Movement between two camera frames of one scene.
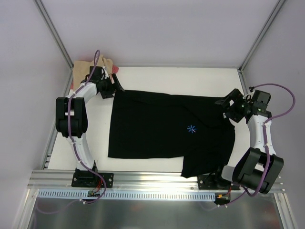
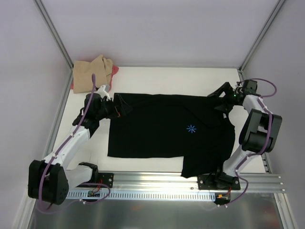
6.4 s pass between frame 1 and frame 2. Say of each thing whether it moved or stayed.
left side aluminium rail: stayed
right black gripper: moved
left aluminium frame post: stayed
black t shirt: stayed
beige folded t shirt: stayed
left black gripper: moved
